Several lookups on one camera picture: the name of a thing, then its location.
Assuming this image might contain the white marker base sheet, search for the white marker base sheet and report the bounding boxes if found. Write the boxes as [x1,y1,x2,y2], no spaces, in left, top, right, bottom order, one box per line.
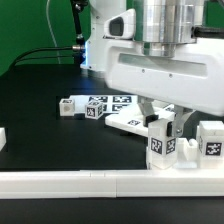
[70,94,137,114]

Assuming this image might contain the white cube nut with marker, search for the white cube nut with marker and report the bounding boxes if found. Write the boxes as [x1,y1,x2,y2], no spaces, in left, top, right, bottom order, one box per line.
[85,100,103,119]

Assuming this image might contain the white chair seat part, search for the white chair seat part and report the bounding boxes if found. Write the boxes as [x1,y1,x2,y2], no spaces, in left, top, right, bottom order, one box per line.
[145,136,201,172]

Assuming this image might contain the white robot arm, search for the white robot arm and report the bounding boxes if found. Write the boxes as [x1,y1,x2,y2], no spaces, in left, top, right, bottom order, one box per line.
[81,0,224,136]

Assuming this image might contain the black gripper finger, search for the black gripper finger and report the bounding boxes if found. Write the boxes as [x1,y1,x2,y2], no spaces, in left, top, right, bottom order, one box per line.
[167,107,194,137]
[138,97,158,127]

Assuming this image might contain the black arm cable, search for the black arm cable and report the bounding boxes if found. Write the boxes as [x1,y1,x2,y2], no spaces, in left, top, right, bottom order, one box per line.
[191,0,224,40]

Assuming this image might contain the white U-shaped fence frame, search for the white U-shaped fence frame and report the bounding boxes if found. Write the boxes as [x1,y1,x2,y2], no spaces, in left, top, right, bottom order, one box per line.
[0,127,224,200]

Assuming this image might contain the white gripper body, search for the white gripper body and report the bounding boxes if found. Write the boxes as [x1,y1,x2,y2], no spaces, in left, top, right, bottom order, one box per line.
[104,8,224,116]

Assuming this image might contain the white chair backrest frame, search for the white chair backrest frame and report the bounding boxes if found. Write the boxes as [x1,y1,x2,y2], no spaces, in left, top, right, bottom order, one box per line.
[105,103,175,137]

